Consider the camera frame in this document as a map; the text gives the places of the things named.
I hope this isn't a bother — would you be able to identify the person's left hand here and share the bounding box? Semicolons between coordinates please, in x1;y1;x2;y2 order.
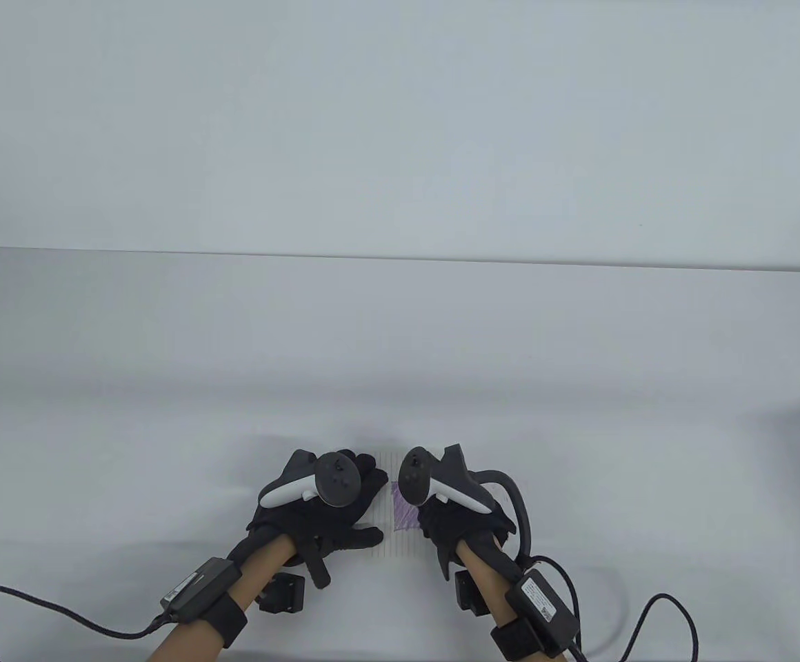
224;448;389;589

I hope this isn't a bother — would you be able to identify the person's right hand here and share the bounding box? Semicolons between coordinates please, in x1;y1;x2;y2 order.
416;486;518;582

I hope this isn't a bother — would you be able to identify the white lined paper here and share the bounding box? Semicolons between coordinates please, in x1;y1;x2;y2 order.
355;452;443;561

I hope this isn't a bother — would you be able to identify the person's left forearm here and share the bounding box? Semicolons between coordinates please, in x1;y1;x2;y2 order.
148;534;299;662

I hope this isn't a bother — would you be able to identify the white and black left controller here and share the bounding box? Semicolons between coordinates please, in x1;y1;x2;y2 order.
255;448;361;510

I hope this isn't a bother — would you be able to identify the white and black controller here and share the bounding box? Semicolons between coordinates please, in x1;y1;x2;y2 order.
255;448;361;510
398;445;532;556

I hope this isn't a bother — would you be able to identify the white and black right controller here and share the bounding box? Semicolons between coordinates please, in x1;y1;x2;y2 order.
398;445;532;556

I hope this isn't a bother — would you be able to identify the black right wrist sensor box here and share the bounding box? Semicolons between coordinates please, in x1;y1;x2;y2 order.
507;569;581;650

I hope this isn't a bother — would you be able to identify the black wrist sensor box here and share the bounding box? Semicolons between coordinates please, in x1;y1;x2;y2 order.
507;569;581;650
159;557;241;619

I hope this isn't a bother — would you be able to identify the black left wrist sensor box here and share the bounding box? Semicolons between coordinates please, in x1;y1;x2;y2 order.
159;557;241;619

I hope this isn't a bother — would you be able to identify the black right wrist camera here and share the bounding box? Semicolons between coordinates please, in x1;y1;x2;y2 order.
454;569;487;614

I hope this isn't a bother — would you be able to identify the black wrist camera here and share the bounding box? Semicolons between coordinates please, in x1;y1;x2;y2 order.
454;569;487;614
257;571;305;614

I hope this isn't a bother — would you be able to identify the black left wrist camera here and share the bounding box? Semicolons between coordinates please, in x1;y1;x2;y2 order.
257;571;305;614

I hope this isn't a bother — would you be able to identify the black right wrist strap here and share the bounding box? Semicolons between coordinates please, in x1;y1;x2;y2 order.
490;619;546;661

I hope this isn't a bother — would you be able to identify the black wrist strap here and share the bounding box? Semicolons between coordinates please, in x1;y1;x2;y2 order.
185;593;248;648
490;619;546;661

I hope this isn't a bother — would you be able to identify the black left wrist strap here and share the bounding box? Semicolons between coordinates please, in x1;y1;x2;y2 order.
185;593;248;648

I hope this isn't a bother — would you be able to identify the black braided right cable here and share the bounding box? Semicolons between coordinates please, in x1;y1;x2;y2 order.
521;555;701;662

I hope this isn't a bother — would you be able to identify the black braided cable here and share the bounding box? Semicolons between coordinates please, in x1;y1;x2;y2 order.
0;586;170;662
521;555;701;662

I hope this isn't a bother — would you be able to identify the black braided left cable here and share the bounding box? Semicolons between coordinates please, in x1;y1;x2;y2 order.
0;586;170;662

